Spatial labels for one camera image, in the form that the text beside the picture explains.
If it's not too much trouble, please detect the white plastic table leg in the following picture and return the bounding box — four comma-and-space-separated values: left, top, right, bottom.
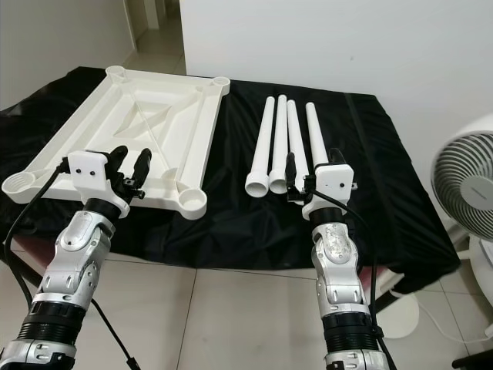
285, 99, 313, 203
304, 102, 330, 167
268, 94, 290, 195
245, 96, 274, 197

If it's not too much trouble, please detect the white plastic table top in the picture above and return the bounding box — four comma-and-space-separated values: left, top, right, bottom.
2, 65, 232, 222

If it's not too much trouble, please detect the black tablecloth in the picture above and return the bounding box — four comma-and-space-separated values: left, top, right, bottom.
0, 66, 463, 294

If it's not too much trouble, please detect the red plastic stool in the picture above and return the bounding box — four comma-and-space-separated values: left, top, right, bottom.
12, 235, 49, 271

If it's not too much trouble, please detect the white standing fan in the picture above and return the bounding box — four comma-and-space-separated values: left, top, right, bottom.
430, 114, 493, 340

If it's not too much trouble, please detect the white round plastic object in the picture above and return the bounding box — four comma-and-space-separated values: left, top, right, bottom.
379, 290, 421, 340

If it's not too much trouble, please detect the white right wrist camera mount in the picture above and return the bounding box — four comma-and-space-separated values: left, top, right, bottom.
303, 163, 355, 217

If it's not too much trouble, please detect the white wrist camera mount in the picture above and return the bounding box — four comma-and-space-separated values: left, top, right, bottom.
67, 150, 130, 219
303, 163, 355, 217

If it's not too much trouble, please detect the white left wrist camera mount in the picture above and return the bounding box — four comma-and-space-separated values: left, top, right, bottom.
67, 150, 130, 219

